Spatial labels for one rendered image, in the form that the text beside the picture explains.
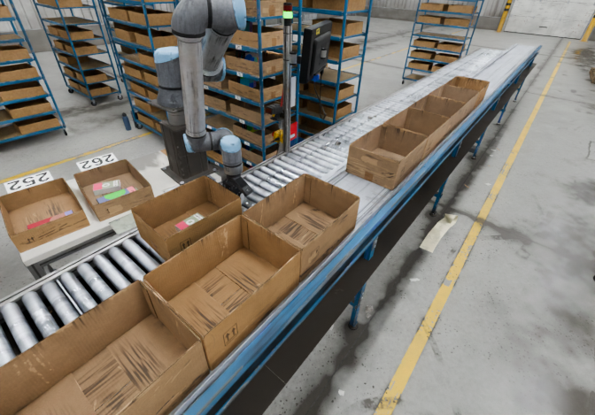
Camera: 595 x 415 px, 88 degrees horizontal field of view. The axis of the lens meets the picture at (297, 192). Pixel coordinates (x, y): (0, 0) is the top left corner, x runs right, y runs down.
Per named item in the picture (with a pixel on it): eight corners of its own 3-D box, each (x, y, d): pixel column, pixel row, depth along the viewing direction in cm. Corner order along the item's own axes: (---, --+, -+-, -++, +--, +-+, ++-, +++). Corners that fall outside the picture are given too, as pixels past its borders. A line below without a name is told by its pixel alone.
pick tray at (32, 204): (70, 191, 174) (63, 176, 168) (91, 225, 152) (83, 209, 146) (6, 212, 158) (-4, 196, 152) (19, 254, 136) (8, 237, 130)
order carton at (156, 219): (209, 200, 171) (204, 174, 161) (243, 224, 156) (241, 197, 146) (139, 236, 147) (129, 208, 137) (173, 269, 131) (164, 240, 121)
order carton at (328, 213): (303, 202, 151) (305, 172, 141) (355, 227, 136) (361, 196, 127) (243, 245, 126) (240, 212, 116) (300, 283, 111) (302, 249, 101)
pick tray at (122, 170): (130, 172, 193) (126, 157, 187) (156, 200, 170) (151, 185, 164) (79, 188, 176) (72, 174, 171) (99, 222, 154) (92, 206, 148)
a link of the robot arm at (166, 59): (157, 80, 168) (150, 44, 158) (189, 79, 175) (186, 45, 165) (158, 88, 157) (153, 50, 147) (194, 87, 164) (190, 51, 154)
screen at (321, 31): (314, 103, 241) (326, 19, 207) (336, 108, 238) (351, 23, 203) (294, 126, 204) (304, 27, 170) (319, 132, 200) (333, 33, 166)
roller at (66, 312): (56, 284, 129) (50, 276, 126) (116, 366, 103) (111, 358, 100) (42, 291, 126) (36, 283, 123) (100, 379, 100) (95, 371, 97)
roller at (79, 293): (73, 274, 133) (68, 266, 130) (135, 351, 107) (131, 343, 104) (60, 281, 130) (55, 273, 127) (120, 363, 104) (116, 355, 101)
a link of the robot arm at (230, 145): (236, 133, 145) (243, 142, 138) (239, 156, 152) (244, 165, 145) (217, 135, 142) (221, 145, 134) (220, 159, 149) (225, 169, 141)
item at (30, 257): (176, 149, 226) (175, 145, 224) (221, 180, 193) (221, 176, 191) (2, 206, 166) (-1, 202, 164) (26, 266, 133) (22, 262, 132)
